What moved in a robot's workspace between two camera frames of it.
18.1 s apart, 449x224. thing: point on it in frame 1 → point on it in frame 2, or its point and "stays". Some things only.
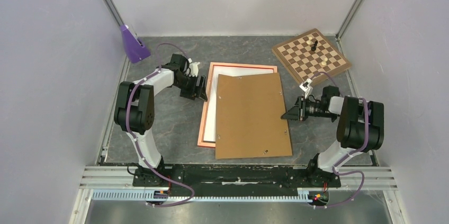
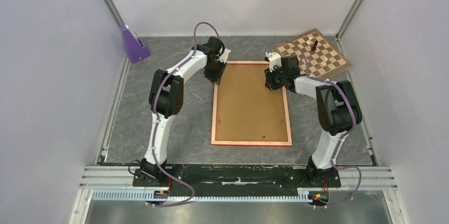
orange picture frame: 204,116 → 214,143
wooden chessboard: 310,55 stays
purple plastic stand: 136,51 stays
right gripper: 298,112 → 269,83
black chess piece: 314,48 stays
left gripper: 195,91 → 216,77
